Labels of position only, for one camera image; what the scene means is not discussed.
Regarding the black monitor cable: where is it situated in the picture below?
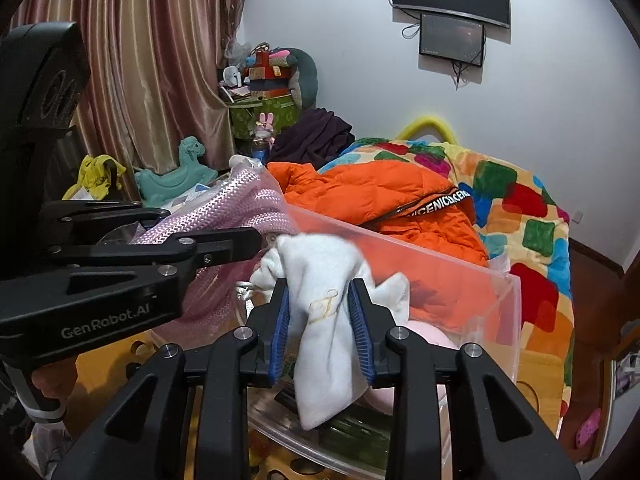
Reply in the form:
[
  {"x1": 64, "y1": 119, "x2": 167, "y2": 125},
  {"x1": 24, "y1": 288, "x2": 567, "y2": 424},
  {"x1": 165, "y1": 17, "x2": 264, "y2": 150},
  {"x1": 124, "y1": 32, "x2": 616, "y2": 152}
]
[{"x1": 451, "y1": 60, "x2": 476, "y2": 91}]

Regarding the grey green plush cushion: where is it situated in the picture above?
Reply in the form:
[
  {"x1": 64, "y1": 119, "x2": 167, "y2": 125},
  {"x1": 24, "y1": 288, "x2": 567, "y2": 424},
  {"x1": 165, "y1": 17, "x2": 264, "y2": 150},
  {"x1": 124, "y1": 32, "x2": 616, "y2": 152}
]
[{"x1": 280, "y1": 47, "x2": 318, "y2": 108}]

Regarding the person's left hand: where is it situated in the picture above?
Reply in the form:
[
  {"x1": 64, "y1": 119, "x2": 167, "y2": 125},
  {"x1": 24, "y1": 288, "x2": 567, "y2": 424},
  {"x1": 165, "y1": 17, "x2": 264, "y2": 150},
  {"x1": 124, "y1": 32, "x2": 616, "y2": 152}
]
[{"x1": 31, "y1": 361, "x2": 78, "y2": 402}]

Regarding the colourful patchwork blanket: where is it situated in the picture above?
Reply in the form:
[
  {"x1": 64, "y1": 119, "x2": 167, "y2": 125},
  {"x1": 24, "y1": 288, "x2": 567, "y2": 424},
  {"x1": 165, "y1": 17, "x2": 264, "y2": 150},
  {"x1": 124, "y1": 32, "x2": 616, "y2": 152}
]
[{"x1": 320, "y1": 137, "x2": 576, "y2": 418}]

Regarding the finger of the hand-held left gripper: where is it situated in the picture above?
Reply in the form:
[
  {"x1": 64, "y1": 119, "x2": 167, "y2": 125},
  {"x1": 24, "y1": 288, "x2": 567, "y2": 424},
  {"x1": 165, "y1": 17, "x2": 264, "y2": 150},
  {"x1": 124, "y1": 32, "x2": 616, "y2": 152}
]
[
  {"x1": 45, "y1": 228, "x2": 263, "y2": 311},
  {"x1": 37, "y1": 200, "x2": 171, "y2": 250}
]

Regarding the dark purple cloth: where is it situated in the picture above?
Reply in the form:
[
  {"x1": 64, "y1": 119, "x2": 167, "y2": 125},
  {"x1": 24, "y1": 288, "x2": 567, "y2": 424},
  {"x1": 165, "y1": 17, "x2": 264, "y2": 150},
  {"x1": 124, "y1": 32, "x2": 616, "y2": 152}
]
[{"x1": 270, "y1": 108, "x2": 356, "y2": 166}]

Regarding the pink rope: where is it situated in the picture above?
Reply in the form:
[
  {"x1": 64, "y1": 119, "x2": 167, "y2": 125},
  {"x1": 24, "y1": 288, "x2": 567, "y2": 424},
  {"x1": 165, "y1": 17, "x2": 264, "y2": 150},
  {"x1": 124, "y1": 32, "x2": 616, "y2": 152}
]
[{"x1": 107, "y1": 162, "x2": 301, "y2": 341}]

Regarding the pink bunny bottle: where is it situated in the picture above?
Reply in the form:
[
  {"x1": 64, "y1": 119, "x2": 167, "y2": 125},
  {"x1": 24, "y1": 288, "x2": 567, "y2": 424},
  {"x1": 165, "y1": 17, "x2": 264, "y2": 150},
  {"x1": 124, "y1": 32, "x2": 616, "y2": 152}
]
[{"x1": 252, "y1": 112, "x2": 276, "y2": 161}]

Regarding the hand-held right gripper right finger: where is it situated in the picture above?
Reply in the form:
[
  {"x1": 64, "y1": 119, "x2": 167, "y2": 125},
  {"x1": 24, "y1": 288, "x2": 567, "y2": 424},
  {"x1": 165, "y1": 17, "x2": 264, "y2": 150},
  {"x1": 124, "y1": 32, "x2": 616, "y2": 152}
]
[{"x1": 347, "y1": 277, "x2": 581, "y2": 480}]

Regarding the orange puffer jacket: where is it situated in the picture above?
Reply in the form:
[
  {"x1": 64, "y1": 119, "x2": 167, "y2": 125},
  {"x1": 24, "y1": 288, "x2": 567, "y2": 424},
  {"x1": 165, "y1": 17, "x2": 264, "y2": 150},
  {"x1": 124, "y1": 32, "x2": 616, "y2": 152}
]
[{"x1": 267, "y1": 160, "x2": 491, "y2": 341}]

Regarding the clear plastic storage box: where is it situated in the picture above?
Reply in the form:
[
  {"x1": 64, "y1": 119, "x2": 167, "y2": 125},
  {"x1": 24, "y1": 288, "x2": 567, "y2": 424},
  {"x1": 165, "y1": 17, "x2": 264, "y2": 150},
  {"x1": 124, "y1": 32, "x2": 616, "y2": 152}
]
[{"x1": 185, "y1": 170, "x2": 522, "y2": 478}]

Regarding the yellow green cloth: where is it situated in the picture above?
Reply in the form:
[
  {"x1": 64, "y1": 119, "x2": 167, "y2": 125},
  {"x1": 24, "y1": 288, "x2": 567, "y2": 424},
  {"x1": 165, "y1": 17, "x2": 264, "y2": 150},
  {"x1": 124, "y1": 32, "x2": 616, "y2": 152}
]
[{"x1": 65, "y1": 155, "x2": 128, "y2": 201}]

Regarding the white cloth pouch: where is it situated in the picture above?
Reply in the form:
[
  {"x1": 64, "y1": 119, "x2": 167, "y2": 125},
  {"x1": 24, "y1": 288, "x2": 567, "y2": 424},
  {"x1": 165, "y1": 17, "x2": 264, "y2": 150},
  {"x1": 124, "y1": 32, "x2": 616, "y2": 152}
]
[{"x1": 249, "y1": 234, "x2": 411, "y2": 431}]

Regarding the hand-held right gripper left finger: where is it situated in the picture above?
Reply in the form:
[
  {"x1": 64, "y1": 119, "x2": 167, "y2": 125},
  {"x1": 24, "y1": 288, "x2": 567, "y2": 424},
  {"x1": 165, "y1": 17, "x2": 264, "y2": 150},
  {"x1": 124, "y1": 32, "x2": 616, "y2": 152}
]
[{"x1": 50, "y1": 280, "x2": 291, "y2": 480}]

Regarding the green patterned box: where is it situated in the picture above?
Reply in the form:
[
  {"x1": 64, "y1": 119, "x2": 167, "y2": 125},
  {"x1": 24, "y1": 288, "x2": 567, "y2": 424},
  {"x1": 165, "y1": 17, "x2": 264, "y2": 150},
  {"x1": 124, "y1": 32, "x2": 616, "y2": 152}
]
[{"x1": 227, "y1": 92, "x2": 301, "y2": 141}]

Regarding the small black wall monitor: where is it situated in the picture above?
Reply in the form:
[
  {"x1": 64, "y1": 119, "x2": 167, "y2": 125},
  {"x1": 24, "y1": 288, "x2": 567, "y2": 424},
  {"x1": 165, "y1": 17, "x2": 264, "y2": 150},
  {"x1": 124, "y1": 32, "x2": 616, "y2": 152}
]
[{"x1": 419, "y1": 12, "x2": 486, "y2": 68}]

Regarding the wooden desktop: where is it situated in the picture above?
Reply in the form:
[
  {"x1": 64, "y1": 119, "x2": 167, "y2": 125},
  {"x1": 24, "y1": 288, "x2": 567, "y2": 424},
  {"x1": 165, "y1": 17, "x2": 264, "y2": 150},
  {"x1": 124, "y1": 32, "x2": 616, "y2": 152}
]
[{"x1": 65, "y1": 330, "x2": 573, "y2": 480}]

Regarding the teal rocking horse toy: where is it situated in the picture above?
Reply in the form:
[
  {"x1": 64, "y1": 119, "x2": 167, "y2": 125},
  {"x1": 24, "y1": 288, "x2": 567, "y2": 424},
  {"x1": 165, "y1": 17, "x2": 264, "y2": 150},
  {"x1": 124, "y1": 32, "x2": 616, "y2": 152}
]
[{"x1": 134, "y1": 136, "x2": 218, "y2": 206}]

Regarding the pink round ball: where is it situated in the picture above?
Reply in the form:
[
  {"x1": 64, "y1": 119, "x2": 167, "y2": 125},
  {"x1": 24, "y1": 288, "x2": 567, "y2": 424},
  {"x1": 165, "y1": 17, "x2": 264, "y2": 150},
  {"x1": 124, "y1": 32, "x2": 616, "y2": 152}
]
[{"x1": 365, "y1": 322, "x2": 461, "y2": 411}]

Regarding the pink satin curtain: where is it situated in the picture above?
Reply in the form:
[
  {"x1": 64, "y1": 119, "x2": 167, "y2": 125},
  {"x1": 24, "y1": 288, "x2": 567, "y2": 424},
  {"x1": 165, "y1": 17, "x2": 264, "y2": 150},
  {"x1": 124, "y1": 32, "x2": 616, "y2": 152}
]
[{"x1": 15, "y1": 0, "x2": 251, "y2": 201}]

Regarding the colourful patchwork toy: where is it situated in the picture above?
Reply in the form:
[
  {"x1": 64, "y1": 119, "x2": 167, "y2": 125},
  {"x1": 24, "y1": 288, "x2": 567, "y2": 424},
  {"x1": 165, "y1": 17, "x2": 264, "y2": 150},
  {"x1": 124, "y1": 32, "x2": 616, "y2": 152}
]
[{"x1": 245, "y1": 50, "x2": 296, "y2": 96}]

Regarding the yellow foam tube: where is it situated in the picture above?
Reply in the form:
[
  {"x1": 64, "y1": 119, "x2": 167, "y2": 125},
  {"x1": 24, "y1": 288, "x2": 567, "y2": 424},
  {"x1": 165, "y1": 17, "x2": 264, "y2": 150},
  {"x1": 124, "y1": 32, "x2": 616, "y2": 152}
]
[{"x1": 397, "y1": 116, "x2": 458, "y2": 143}]

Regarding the pink clog shoe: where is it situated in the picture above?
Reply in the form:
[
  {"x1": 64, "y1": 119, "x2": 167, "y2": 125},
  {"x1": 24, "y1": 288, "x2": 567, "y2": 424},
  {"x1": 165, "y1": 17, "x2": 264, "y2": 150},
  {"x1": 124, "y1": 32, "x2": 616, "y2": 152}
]
[{"x1": 575, "y1": 407, "x2": 603, "y2": 448}]

